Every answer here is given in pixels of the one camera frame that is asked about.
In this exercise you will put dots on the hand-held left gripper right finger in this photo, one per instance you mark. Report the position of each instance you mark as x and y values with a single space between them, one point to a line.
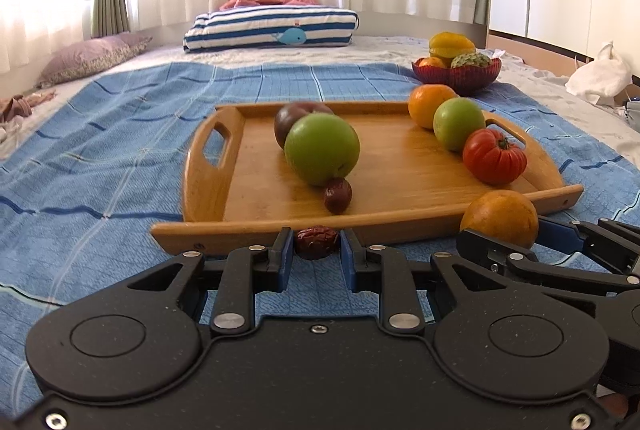
350 261

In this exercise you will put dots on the striped whale pillow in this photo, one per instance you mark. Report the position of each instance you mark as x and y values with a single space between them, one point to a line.
265 28

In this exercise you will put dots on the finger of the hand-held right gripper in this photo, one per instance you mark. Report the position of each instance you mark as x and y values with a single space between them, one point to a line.
556 233
530 266

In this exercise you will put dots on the dark purple round fruit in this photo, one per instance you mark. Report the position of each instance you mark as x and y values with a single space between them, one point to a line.
292 118

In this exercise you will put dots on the green custard apple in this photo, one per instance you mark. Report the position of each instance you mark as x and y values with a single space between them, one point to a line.
471 60

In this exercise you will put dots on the grey cloth bag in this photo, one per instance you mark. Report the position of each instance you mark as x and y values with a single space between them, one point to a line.
634 113

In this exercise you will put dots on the large green apple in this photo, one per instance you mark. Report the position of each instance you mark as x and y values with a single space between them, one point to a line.
322 151

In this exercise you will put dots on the orange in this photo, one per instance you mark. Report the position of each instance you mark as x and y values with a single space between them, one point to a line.
429 105
499 216

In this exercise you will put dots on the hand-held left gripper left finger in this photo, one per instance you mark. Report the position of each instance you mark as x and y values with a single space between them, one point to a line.
286 261

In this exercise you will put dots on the brown crumpled cloth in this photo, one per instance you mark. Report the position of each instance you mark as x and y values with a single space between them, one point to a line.
20 108

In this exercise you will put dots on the blue checked blanket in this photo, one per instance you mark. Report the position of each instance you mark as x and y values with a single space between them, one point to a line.
100 170

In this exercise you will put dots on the red jujube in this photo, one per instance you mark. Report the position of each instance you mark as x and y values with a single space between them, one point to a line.
338 195
314 244

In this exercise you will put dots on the red ribbed tomato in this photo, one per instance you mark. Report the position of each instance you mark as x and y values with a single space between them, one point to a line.
494 156

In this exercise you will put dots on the white plastic bag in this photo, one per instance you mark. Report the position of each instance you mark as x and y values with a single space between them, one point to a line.
597 78

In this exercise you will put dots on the white patterned bed sheet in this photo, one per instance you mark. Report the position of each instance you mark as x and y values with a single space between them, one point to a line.
560 110

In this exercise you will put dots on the red glass bowl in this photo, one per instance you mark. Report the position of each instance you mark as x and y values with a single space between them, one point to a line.
457 78

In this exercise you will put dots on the purple floral pillow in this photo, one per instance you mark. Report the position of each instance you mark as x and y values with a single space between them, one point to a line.
92 56

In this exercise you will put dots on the yellow starfruit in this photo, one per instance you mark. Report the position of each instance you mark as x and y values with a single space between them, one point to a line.
451 45

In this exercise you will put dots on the small green apple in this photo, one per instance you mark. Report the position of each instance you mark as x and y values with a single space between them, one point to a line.
457 124

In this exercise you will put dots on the small orange fruit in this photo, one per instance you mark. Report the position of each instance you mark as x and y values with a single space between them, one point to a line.
431 62

